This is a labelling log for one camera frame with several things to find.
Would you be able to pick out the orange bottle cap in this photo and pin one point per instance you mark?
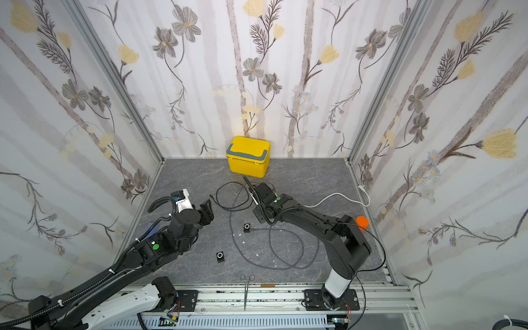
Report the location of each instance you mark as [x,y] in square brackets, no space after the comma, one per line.
[362,222]

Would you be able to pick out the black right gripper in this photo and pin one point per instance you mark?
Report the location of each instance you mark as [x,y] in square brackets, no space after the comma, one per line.
[260,195]

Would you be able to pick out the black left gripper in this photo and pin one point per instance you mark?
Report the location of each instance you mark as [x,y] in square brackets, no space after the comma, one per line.
[206,215]

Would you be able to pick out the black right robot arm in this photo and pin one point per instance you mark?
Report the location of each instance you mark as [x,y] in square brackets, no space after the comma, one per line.
[345,244]

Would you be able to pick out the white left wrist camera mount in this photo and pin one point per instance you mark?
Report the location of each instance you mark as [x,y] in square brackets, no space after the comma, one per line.
[182,200]

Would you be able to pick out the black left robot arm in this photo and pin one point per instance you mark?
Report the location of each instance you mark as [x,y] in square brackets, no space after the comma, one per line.
[93,304]

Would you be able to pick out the yellow plastic storage box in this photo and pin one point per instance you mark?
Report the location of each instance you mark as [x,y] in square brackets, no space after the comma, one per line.
[249,156]

